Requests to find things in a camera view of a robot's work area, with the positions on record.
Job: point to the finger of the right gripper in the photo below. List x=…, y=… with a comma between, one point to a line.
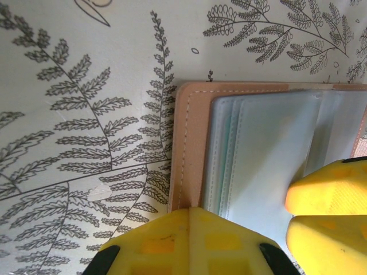
x=329, y=246
x=329, y=189

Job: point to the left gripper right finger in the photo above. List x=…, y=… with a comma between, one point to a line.
x=223, y=249

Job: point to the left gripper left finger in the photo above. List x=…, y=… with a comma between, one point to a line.
x=157, y=246

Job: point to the fern print tablecloth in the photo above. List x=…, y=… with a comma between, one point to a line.
x=86, y=86

